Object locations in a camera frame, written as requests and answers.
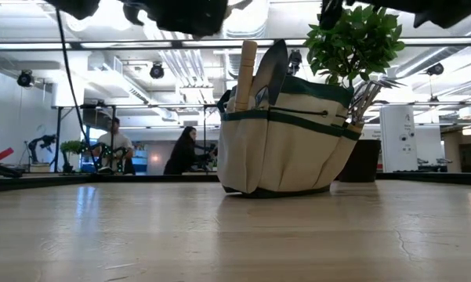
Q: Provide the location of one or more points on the beige green-trimmed gardening bag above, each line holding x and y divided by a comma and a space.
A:
290, 156

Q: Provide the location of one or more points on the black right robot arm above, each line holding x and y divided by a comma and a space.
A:
446, 9

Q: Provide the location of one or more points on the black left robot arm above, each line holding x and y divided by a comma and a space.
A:
74, 8

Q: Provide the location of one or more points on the black background robot arm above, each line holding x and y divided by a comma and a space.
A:
43, 141

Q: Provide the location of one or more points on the green leafy plant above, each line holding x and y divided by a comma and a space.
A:
356, 43

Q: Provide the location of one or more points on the black ceiling track light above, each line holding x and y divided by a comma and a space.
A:
435, 69
156, 71
294, 60
25, 78

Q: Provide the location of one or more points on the person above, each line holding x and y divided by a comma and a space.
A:
117, 141
182, 154

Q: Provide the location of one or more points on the white kiosk cabinet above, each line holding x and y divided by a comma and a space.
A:
397, 137

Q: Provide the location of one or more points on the black plant pot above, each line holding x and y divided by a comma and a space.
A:
366, 160

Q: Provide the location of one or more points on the background robot with green lights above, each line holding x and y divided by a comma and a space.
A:
106, 154

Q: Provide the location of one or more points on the small background plant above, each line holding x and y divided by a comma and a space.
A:
70, 147

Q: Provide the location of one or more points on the black background rig frame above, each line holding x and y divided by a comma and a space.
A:
59, 137

